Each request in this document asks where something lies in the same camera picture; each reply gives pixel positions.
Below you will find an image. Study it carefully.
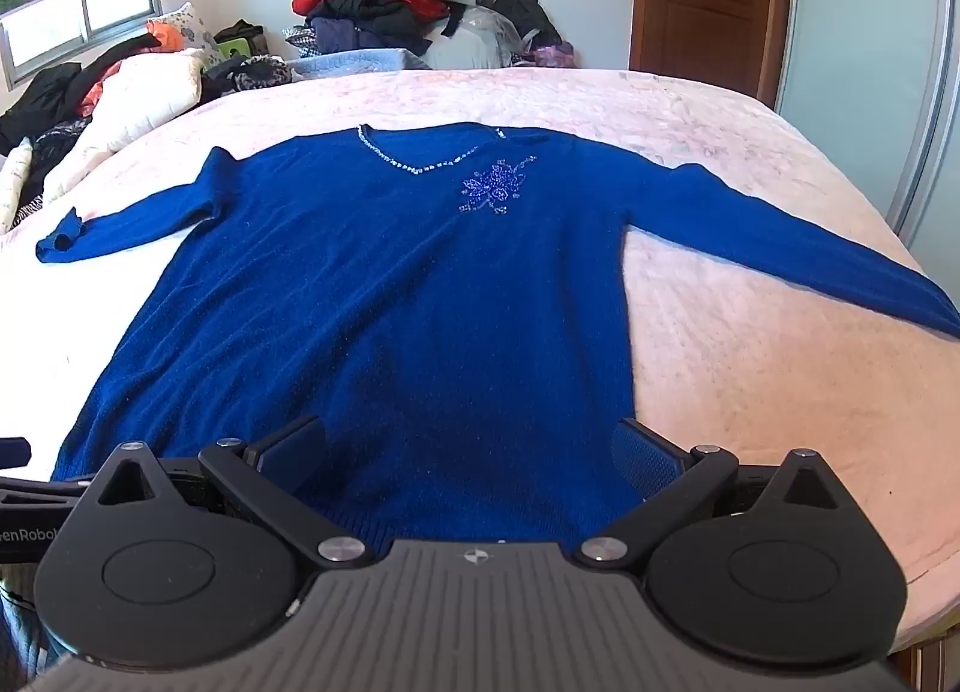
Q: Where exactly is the frosted glass wardrobe door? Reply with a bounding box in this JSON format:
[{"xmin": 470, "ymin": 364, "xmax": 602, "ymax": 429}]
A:
[{"xmin": 772, "ymin": 0, "xmax": 960, "ymax": 247}]

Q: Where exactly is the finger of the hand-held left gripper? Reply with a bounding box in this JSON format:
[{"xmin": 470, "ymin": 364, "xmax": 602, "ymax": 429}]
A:
[{"xmin": 0, "ymin": 473, "xmax": 98, "ymax": 509}]

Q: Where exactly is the blue beaded knit sweater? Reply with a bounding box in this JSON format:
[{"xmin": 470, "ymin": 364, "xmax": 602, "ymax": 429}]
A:
[{"xmin": 36, "ymin": 124, "xmax": 960, "ymax": 558}]

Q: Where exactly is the black garment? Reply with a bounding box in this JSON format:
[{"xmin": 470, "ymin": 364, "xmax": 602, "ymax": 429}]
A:
[{"xmin": 0, "ymin": 34, "xmax": 164, "ymax": 149}]

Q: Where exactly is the dark patterned cloth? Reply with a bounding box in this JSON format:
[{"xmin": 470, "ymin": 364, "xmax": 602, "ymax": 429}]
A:
[{"xmin": 201, "ymin": 54, "xmax": 295, "ymax": 102}]

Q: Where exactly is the floral pillow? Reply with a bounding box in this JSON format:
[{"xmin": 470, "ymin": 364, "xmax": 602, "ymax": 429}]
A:
[{"xmin": 146, "ymin": 2, "xmax": 227, "ymax": 68}]

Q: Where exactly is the clear plastic bag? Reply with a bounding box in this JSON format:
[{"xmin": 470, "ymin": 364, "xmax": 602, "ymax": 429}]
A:
[{"xmin": 457, "ymin": 9, "xmax": 524, "ymax": 55}]

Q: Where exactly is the purple cloth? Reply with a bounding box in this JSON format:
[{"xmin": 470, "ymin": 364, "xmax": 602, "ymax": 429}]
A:
[{"xmin": 525, "ymin": 41, "xmax": 577, "ymax": 70}]

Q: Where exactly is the light blue towel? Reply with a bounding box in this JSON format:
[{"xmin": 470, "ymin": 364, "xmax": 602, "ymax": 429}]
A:
[{"xmin": 287, "ymin": 47, "xmax": 434, "ymax": 84}]

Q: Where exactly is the sliding window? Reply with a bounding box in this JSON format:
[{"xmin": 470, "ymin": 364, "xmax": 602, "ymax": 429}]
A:
[{"xmin": 0, "ymin": 0, "xmax": 164, "ymax": 91}]

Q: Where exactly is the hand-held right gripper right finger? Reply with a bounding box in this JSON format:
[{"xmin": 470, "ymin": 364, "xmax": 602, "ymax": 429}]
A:
[{"xmin": 576, "ymin": 418, "xmax": 845, "ymax": 569}]

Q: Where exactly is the white quilt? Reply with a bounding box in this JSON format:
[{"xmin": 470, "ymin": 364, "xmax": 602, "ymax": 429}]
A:
[{"xmin": 41, "ymin": 49, "xmax": 209, "ymax": 164}]

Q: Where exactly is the orange cloth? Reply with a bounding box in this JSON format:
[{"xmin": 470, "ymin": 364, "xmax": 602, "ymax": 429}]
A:
[{"xmin": 75, "ymin": 19, "xmax": 187, "ymax": 117}]

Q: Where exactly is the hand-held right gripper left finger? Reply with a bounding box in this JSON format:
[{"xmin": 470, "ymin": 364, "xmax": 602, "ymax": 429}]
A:
[{"xmin": 96, "ymin": 416, "xmax": 376, "ymax": 569}]

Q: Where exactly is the black and green bag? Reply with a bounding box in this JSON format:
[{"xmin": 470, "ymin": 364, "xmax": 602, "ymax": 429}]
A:
[{"xmin": 214, "ymin": 20, "xmax": 271, "ymax": 60}]

